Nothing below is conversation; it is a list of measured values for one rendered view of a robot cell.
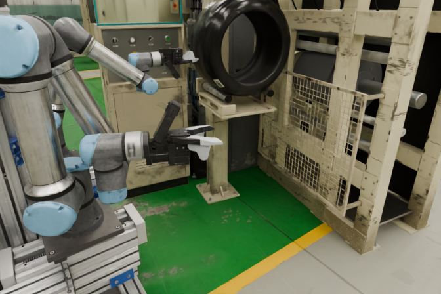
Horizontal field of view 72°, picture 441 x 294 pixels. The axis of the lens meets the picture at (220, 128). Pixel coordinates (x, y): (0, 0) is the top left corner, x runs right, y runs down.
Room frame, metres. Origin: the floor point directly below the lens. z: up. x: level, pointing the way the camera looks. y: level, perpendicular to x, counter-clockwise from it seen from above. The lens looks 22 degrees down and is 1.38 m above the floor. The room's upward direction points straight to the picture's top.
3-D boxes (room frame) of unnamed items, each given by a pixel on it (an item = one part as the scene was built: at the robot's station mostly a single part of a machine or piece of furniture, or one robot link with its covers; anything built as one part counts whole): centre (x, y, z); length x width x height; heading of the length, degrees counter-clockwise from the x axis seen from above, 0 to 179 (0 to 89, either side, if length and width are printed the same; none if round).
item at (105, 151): (0.70, 0.30, 1.04); 0.11 x 0.08 x 0.09; 100
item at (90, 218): (0.81, 0.47, 0.77); 0.15 x 0.15 x 0.10
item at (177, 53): (1.60, 0.26, 1.14); 0.12 x 0.08 x 0.09; 115
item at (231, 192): (2.06, 0.03, 0.02); 0.27 x 0.27 x 0.04; 25
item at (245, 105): (1.84, -0.10, 0.80); 0.37 x 0.36 x 0.02; 115
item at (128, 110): (2.22, 0.58, 0.63); 0.56 x 0.41 x 1.27; 115
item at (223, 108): (1.78, 0.03, 0.84); 0.36 x 0.09 x 0.06; 25
